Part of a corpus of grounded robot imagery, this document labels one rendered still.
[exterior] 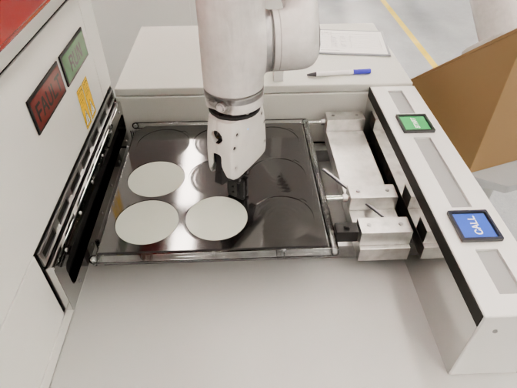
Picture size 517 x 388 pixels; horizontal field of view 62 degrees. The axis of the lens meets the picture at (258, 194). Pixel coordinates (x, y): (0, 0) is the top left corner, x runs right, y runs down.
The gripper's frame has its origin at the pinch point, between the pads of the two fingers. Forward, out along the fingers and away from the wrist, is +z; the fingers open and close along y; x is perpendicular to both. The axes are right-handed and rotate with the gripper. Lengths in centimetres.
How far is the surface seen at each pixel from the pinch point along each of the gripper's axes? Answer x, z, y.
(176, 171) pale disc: 13.1, 2.0, -0.3
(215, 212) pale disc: 0.8, 2.0, -5.7
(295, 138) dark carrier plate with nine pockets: -0.5, 2.1, 20.4
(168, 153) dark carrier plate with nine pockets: 17.9, 2.1, 3.3
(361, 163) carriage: -14.3, 4.0, 21.8
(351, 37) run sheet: 3, -5, 58
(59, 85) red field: 22.3, -17.5, -11.5
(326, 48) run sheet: 6.2, -4.8, 48.6
